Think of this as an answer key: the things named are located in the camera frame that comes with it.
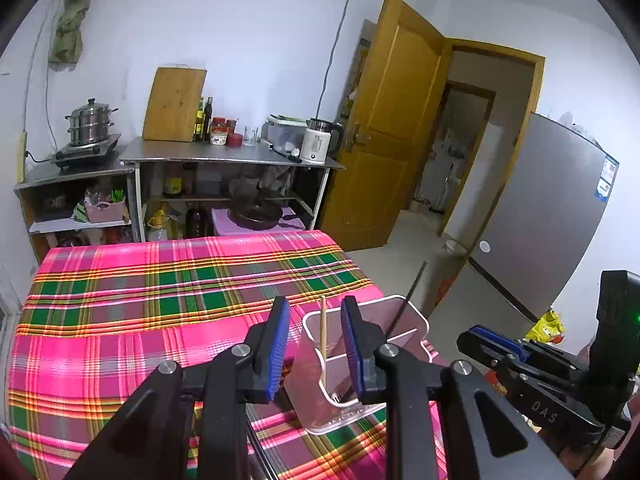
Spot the stainless steel steamer pot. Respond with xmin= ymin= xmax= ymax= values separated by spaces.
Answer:
xmin=65 ymin=98 xmax=118 ymax=146

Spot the pink small basket on shelf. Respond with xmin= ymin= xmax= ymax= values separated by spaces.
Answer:
xmin=84 ymin=198 xmax=128 ymax=223

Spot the grey refrigerator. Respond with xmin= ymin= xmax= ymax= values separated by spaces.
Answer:
xmin=437 ymin=114 xmax=620 ymax=330

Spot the wooden cutting board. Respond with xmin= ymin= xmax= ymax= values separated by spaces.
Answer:
xmin=142 ymin=67 xmax=207 ymax=142

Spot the black induction cooker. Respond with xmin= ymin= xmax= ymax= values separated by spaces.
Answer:
xmin=52 ymin=133 xmax=120 ymax=168

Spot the clear plastic container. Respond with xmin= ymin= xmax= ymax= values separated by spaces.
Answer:
xmin=262 ymin=114 xmax=307 ymax=153

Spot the low steel shelf cabinet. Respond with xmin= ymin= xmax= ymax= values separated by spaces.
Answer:
xmin=13 ymin=154 xmax=141 ymax=262

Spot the pink plaid tablecloth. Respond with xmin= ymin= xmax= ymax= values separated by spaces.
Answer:
xmin=6 ymin=230 xmax=382 ymax=479

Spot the pink plastic utensil basket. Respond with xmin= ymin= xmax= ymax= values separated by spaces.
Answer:
xmin=284 ymin=295 xmax=433 ymax=436

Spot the white electric kettle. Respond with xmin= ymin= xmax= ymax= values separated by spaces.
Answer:
xmin=299 ymin=118 xmax=344 ymax=165

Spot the red lidded jar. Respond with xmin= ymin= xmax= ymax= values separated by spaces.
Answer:
xmin=209 ymin=117 xmax=229 ymax=145

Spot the yellow wooden door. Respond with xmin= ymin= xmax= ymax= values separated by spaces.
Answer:
xmin=320 ymin=0 xmax=452 ymax=252

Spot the black wok pan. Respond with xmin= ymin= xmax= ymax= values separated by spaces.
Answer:
xmin=229 ymin=200 xmax=298 ymax=231

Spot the person's right hand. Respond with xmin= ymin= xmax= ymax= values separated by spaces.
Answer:
xmin=560 ymin=441 xmax=640 ymax=480

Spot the pale wooden chopstick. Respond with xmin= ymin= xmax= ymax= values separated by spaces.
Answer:
xmin=319 ymin=296 xmax=328 ymax=387

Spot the dark sauce bottle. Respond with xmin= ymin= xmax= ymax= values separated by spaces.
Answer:
xmin=202 ymin=96 xmax=213 ymax=144

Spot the steel kitchen counter table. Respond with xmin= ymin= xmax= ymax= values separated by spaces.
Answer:
xmin=119 ymin=138 xmax=345 ymax=242

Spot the green hanging cloth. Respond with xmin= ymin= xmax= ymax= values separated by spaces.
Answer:
xmin=49 ymin=0 xmax=91 ymax=66

